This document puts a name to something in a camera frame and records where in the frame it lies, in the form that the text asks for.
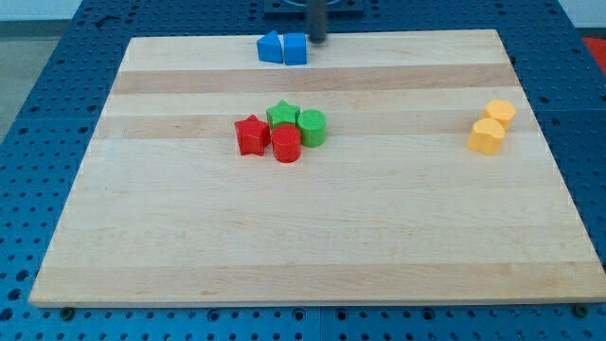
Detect light wooden board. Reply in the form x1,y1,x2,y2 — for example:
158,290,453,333
29,29,605,308

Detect green cylinder block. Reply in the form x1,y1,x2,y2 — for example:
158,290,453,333
296,109,327,147

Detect yellow heart block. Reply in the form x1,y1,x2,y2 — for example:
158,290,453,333
467,118,506,155

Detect red star block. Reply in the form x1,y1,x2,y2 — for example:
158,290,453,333
234,115,271,156

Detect blue cube block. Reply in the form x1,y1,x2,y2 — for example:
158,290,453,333
283,32,307,65

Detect green star block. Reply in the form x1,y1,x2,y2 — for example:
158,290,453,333
266,100,300,129

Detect blue triangle block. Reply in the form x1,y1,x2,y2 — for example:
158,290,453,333
257,30,283,63

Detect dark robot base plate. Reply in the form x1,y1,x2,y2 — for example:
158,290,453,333
261,0,365,17

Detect yellow hexagon block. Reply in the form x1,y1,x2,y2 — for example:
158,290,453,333
482,99,517,131

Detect grey cylindrical robot pointer tool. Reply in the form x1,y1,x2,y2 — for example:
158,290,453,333
306,0,328,44

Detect red cylinder block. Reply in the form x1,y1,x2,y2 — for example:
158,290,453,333
271,124,301,163

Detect red object at right edge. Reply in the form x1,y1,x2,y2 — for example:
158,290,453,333
582,37,606,73

